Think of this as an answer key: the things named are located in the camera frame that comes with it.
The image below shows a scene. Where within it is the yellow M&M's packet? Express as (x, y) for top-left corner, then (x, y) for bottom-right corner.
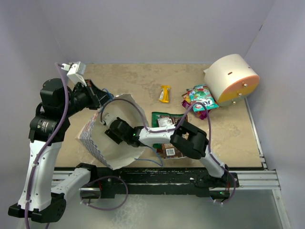
(159, 85), (171, 103)

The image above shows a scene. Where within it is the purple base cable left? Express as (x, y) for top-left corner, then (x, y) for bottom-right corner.
(79, 175), (129, 211)

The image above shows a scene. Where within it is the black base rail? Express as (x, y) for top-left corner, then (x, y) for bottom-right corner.
(77, 163), (239, 200)

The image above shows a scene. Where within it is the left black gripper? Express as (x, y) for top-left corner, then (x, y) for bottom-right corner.
(61, 79), (113, 117)

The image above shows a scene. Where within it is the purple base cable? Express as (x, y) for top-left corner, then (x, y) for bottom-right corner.
(212, 176), (240, 206)
(79, 175), (129, 211)

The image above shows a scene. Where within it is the beige and orange cylinder device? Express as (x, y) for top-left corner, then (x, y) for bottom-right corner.
(204, 54), (260, 107)

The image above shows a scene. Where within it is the green chips bag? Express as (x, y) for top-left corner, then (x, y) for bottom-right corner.
(152, 112), (183, 154)

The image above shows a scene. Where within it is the magenta snack packet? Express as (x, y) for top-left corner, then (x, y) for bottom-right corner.
(182, 100), (211, 120)

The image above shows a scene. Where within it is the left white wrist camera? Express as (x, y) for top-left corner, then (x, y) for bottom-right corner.
(61, 62), (87, 86)

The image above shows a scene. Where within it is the teal Fox's mint packet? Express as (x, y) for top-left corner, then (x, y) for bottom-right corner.
(187, 84), (219, 110)

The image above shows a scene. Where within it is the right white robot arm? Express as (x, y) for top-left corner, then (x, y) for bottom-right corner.
(102, 117), (229, 187)

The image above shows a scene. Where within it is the brown sea salt chips bag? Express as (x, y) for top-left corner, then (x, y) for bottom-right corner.
(157, 114), (191, 159)

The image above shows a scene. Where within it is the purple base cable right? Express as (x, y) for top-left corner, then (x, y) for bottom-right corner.
(212, 176), (240, 206)

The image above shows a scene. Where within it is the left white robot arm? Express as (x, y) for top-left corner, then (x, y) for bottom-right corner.
(8, 78), (111, 228)

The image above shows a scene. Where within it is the yellow candy snack packet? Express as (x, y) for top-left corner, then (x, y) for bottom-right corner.
(182, 93), (191, 104)

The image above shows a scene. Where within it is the blue checkered paper bag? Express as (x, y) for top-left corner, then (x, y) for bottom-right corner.
(75, 94), (163, 170)

